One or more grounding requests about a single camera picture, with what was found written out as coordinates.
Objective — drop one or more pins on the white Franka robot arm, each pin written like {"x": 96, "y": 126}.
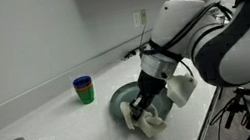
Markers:
{"x": 247, "y": 50}

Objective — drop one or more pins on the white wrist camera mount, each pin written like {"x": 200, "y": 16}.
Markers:
{"x": 182, "y": 89}

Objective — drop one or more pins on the green plastic cup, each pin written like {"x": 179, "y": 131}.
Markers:
{"x": 86, "y": 97}

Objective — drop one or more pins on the orange plastic cup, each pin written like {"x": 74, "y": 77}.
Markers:
{"x": 84, "y": 88}

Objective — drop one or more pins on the dark green plate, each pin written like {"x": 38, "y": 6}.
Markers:
{"x": 122, "y": 95}

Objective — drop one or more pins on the blue plastic cup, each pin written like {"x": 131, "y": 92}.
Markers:
{"x": 82, "y": 82}

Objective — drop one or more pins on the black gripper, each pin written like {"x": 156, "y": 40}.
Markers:
{"x": 150, "y": 86}

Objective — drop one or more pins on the white wall outlet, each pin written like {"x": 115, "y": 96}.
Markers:
{"x": 136, "y": 20}

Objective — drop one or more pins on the beige wall outlet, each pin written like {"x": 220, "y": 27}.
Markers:
{"x": 144, "y": 16}

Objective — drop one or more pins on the white towel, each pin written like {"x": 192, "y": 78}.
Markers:
{"x": 150, "y": 123}

